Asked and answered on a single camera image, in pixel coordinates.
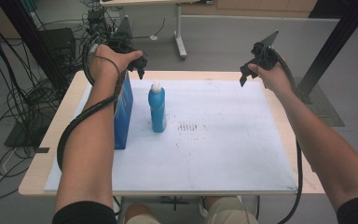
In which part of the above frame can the black table foot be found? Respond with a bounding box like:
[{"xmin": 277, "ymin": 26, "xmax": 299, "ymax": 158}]
[{"xmin": 160, "ymin": 195, "xmax": 190, "ymax": 212}]

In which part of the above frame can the bundle of black floor cables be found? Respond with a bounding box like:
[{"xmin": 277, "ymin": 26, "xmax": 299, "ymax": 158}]
[{"xmin": 0, "ymin": 3, "xmax": 91, "ymax": 202}]

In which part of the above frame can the white table mat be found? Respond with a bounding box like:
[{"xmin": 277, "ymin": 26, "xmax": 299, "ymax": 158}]
[{"xmin": 44, "ymin": 78, "xmax": 298, "ymax": 192}]

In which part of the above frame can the person's right leg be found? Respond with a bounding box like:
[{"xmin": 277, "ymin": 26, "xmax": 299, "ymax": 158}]
[{"xmin": 203, "ymin": 196, "xmax": 259, "ymax": 224}]

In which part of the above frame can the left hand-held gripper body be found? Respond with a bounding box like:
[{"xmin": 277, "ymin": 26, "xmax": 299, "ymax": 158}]
[{"xmin": 107, "ymin": 15, "xmax": 134, "ymax": 54}]

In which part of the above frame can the person's right hand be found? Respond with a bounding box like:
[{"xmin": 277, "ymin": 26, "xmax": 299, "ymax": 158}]
[{"xmin": 247, "ymin": 59, "xmax": 295, "ymax": 97}]

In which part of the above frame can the blue cardboard box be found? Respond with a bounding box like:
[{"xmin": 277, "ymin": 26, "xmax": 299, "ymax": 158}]
[{"xmin": 113, "ymin": 69, "xmax": 134, "ymax": 150}]

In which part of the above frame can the black equipment box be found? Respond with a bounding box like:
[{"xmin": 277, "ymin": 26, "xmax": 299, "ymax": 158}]
[{"xmin": 39, "ymin": 27, "xmax": 77, "ymax": 64}]

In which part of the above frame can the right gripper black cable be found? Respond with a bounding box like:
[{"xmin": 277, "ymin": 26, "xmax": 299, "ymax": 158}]
[{"xmin": 274, "ymin": 50, "xmax": 304, "ymax": 224}]

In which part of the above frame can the black stand base plate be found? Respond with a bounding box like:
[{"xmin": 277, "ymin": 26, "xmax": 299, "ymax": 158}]
[{"xmin": 4, "ymin": 119, "xmax": 55, "ymax": 149}]

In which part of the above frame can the black left sleeve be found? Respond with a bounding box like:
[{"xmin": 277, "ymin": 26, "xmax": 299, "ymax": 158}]
[{"xmin": 51, "ymin": 200, "xmax": 118, "ymax": 224}]

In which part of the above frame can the black computer tower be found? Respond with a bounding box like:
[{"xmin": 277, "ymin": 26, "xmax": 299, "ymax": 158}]
[{"xmin": 86, "ymin": 8, "xmax": 117, "ymax": 48}]

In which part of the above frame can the white height-adjustable desk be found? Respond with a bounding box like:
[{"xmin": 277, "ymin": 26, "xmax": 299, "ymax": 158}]
[{"xmin": 99, "ymin": 0, "xmax": 213, "ymax": 61}]

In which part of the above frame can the person's left hand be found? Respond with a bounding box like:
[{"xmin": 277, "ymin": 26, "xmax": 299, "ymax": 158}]
[{"xmin": 88, "ymin": 44, "xmax": 144, "ymax": 85}]

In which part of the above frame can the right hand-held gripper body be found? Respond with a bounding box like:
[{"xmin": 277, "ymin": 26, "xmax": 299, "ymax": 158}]
[{"xmin": 250, "ymin": 30, "xmax": 280, "ymax": 70}]

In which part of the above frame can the blue bottle with white cap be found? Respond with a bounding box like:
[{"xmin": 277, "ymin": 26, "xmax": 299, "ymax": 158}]
[{"xmin": 147, "ymin": 81, "xmax": 168, "ymax": 133}]

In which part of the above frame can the person's left leg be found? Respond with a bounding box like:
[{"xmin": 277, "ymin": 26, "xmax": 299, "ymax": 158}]
[{"xmin": 125, "ymin": 203, "xmax": 161, "ymax": 224}]

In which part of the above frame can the white shoe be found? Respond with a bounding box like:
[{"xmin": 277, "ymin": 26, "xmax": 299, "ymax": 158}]
[{"xmin": 198, "ymin": 196, "xmax": 211, "ymax": 218}]

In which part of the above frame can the person's leg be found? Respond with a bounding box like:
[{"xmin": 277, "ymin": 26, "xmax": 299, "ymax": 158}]
[
  {"xmin": 203, "ymin": 196, "xmax": 259, "ymax": 224},
  {"xmin": 125, "ymin": 203, "xmax": 161, "ymax": 224}
]

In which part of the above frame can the black metal post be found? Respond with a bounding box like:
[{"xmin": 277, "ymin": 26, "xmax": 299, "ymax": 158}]
[
  {"xmin": 0, "ymin": 0, "xmax": 70, "ymax": 96},
  {"xmin": 296, "ymin": 0, "xmax": 358, "ymax": 105}
]

